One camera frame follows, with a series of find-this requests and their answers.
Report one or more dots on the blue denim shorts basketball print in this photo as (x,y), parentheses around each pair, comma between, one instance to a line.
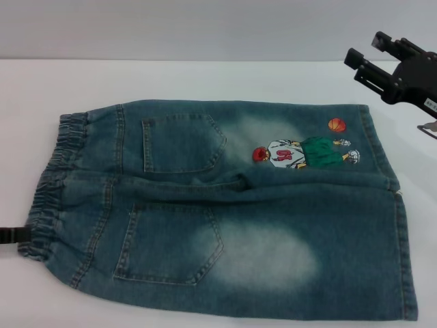
(239,239)

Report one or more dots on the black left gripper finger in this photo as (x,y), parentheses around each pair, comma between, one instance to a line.
(13,235)
(7,250)

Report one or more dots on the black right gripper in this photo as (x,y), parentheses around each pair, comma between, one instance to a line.
(414,80)

